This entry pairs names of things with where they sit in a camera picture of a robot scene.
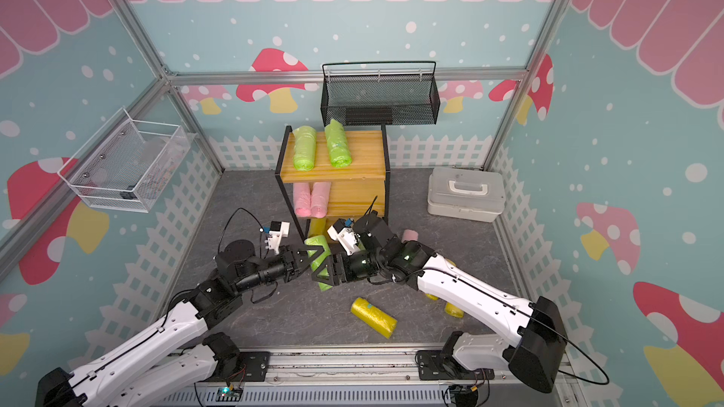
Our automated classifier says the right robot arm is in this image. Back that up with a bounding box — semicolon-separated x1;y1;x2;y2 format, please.
310;211;573;393

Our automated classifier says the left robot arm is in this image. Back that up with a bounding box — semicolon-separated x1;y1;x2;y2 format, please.
35;222;324;406

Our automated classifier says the white plastic storage box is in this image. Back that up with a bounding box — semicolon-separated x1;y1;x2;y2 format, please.
427;167;505;222

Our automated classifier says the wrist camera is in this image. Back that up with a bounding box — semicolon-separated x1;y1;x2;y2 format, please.
261;220;290;256
327;219;361;256

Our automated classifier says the yellow roll front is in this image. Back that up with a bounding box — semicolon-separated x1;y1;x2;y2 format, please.
351;298;398;339

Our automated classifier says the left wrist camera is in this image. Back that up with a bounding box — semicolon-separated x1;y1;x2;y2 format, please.
261;220;290;256

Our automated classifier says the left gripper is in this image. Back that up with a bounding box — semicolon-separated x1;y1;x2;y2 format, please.
236;244;324;294

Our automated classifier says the green roll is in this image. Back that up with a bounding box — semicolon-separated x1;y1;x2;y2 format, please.
324;119;353;168
305;235;332;292
292;125;317;171

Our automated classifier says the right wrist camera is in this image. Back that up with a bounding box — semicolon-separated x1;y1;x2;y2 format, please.
327;219;361;256

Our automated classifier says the white wire mesh basket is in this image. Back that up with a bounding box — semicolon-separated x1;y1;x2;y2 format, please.
57;109;195;213

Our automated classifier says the pink roll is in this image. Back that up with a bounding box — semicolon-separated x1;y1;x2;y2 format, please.
310;182;331;219
292;183;311;218
402;229;419;242

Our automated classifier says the wooden three-tier shelf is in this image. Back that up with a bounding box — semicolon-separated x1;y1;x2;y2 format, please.
275;125;390;239

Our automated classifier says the green circuit board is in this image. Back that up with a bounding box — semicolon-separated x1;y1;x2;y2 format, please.
215;386;243;402

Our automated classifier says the black wire mesh basket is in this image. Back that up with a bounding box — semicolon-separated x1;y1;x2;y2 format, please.
321;60;441;126

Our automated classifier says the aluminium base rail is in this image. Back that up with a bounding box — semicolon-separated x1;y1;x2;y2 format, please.
84;344;578;407

